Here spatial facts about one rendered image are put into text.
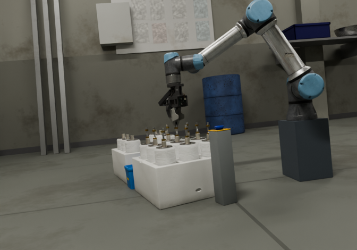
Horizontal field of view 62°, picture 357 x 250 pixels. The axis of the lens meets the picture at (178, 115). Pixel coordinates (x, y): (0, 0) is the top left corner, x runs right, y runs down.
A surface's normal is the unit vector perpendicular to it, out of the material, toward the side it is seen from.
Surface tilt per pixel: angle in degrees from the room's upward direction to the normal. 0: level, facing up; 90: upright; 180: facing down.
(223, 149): 90
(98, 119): 90
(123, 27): 90
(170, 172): 90
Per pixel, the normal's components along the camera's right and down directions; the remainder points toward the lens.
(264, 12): -0.17, -0.07
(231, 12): 0.14, 0.01
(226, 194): 0.40, -0.01
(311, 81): -0.03, 0.14
